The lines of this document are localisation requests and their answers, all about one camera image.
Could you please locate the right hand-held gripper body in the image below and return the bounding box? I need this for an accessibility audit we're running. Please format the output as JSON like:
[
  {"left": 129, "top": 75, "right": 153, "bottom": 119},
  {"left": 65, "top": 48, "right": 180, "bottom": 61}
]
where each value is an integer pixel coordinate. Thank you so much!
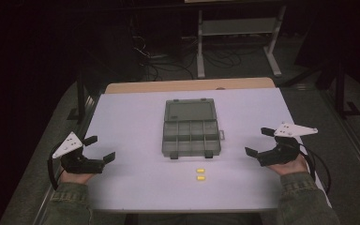
[{"left": 257, "top": 122, "right": 319, "bottom": 167}]

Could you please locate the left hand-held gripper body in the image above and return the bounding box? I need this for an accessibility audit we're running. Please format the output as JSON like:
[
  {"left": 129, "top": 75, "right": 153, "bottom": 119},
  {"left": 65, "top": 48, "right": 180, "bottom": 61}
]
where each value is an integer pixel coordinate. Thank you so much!
[{"left": 52, "top": 131, "right": 106, "bottom": 174}]

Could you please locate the grey plastic compartment box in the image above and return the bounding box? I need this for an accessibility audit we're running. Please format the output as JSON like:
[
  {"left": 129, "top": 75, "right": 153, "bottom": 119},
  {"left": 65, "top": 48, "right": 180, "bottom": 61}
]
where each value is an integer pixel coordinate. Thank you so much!
[{"left": 161, "top": 97, "right": 226, "bottom": 160}]

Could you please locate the person's left hand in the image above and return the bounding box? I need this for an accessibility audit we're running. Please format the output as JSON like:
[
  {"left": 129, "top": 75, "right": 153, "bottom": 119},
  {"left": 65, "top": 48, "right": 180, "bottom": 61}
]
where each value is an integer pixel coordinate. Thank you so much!
[{"left": 58, "top": 170, "right": 97, "bottom": 186}]

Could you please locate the person's right hand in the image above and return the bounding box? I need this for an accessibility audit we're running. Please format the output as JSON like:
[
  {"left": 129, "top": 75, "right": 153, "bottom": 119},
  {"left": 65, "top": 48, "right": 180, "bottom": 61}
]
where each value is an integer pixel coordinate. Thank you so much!
[{"left": 266, "top": 154, "right": 309, "bottom": 177}]

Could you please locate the black metal stand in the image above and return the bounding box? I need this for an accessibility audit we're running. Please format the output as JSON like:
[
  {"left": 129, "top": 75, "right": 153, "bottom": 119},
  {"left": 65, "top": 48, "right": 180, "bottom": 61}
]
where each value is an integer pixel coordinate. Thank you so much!
[
  {"left": 67, "top": 70, "right": 108, "bottom": 124},
  {"left": 314, "top": 60, "right": 360, "bottom": 120}
]

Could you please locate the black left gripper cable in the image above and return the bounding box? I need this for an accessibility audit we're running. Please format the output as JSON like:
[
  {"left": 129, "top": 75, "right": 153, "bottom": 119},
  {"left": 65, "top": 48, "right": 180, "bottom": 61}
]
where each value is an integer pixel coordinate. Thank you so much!
[{"left": 47, "top": 142, "right": 64, "bottom": 191}]

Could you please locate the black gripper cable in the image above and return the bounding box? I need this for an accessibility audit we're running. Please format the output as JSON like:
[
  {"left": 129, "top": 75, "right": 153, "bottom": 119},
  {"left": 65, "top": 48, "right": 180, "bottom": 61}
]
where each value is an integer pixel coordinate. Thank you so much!
[
  {"left": 295, "top": 142, "right": 332, "bottom": 195},
  {"left": 47, "top": 142, "right": 64, "bottom": 191}
]

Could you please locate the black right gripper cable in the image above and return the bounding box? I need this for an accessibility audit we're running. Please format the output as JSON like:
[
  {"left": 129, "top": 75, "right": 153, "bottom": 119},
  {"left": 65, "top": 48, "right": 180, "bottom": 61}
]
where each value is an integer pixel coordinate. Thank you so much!
[{"left": 295, "top": 142, "right": 332, "bottom": 195}]

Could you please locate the metal floor rail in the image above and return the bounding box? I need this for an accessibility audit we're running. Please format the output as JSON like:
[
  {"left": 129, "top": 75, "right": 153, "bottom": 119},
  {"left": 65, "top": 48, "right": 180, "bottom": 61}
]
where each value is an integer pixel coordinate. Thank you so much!
[{"left": 320, "top": 89, "right": 360, "bottom": 190}]

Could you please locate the tangle of black floor cables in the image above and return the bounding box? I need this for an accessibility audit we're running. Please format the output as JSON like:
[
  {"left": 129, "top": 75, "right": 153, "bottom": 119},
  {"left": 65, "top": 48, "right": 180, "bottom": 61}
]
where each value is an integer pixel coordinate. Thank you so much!
[{"left": 132, "top": 35, "right": 242, "bottom": 83}]

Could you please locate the white metal table frame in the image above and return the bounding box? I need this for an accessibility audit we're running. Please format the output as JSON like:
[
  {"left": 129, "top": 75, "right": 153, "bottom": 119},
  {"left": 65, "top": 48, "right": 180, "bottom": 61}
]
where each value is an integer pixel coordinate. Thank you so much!
[{"left": 196, "top": 5, "right": 287, "bottom": 80}]

